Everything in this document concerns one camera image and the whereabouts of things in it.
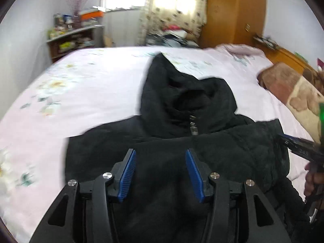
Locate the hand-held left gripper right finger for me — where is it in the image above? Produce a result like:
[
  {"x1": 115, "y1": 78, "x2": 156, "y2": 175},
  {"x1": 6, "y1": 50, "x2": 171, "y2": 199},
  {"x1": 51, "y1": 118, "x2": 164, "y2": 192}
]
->
[{"x1": 185, "y1": 148, "x2": 293, "y2": 243}]

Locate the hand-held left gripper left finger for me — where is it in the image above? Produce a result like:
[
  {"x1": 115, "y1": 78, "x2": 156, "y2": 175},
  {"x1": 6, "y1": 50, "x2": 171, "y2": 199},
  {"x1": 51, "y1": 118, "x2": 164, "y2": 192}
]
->
[{"x1": 29, "y1": 148, "x2": 137, "y2": 243}]

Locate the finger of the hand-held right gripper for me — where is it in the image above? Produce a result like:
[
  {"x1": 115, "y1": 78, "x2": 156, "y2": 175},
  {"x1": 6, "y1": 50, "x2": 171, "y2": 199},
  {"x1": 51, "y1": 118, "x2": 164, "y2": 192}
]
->
[{"x1": 277, "y1": 134, "x2": 320, "y2": 161}]

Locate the black hooded jacket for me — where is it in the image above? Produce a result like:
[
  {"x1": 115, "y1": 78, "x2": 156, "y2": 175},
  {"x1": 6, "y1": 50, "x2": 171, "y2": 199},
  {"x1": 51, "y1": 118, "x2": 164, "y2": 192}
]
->
[{"x1": 64, "y1": 52, "x2": 310, "y2": 243}]

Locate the pile of clothes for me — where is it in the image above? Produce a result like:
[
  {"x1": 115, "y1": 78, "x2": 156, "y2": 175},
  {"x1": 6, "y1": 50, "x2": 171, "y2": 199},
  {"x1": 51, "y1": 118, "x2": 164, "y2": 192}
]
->
[{"x1": 145, "y1": 24, "x2": 203, "y2": 48}]

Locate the person's right hand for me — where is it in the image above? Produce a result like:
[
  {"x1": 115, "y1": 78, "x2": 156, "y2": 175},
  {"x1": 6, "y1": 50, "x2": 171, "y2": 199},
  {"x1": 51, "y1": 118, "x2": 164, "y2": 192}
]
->
[{"x1": 304, "y1": 162, "x2": 318, "y2": 198}]

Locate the brown bear print pillow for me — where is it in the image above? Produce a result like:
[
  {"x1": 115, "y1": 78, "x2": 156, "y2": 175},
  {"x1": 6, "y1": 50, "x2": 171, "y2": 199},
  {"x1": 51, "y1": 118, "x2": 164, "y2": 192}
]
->
[{"x1": 257, "y1": 62, "x2": 324, "y2": 145}]

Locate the brown teddy bear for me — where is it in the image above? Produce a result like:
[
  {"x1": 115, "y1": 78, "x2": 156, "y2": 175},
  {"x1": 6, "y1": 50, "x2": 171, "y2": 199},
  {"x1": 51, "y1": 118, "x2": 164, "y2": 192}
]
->
[{"x1": 302, "y1": 58, "x2": 324, "y2": 94}]

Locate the wooden headboard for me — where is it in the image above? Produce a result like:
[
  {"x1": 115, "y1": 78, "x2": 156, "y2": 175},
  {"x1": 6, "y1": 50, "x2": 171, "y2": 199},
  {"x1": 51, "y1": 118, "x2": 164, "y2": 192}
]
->
[{"x1": 253, "y1": 37, "x2": 324, "y2": 76}]

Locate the pink floral bed sheet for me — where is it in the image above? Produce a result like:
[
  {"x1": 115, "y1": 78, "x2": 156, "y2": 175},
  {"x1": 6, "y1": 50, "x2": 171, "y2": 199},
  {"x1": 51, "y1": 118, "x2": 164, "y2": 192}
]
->
[{"x1": 0, "y1": 44, "x2": 317, "y2": 243}]

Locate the small wooden rack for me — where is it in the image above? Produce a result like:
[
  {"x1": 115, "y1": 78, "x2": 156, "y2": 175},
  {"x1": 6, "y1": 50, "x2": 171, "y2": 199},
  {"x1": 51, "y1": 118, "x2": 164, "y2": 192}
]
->
[{"x1": 253, "y1": 33, "x2": 280, "y2": 50}]

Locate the wooden wardrobe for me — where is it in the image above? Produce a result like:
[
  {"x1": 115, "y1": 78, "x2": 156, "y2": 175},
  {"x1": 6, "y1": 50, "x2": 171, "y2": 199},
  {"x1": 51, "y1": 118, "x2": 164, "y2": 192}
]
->
[{"x1": 200, "y1": 0, "x2": 267, "y2": 48}]

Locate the white cabinet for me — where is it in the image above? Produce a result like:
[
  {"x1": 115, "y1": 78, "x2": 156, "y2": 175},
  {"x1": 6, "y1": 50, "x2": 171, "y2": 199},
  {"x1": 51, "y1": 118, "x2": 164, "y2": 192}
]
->
[{"x1": 104, "y1": 9, "x2": 143, "y2": 47}]

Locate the wooden shelf unit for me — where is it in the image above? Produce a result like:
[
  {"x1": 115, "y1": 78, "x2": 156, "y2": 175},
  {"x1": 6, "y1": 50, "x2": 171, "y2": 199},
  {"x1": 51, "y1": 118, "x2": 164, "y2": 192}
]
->
[{"x1": 46, "y1": 25, "x2": 104, "y2": 64}]

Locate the orange lidded storage box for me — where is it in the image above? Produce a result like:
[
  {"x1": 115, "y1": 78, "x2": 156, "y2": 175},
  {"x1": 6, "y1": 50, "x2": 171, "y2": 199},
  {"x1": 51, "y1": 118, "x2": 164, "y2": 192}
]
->
[{"x1": 79, "y1": 9, "x2": 105, "y2": 27}]

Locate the group of bottles and jars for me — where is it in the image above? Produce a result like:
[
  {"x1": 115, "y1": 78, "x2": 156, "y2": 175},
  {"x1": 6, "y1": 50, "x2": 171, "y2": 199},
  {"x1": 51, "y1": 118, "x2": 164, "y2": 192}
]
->
[{"x1": 48, "y1": 13, "x2": 76, "y2": 39}]

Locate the heart print curtain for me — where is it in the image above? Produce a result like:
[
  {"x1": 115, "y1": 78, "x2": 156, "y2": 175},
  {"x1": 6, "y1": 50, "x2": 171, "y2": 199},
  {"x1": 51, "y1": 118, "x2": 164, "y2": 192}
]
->
[{"x1": 138, "y1": 0, "x2": 209, "y2": 45}]

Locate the vase of dried branches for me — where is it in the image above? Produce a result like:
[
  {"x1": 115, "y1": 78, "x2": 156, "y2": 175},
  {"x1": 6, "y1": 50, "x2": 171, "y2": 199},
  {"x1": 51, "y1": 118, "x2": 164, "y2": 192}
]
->
[{"x1": 64, "y1": 0, "x2": 89, "y2": 28}]

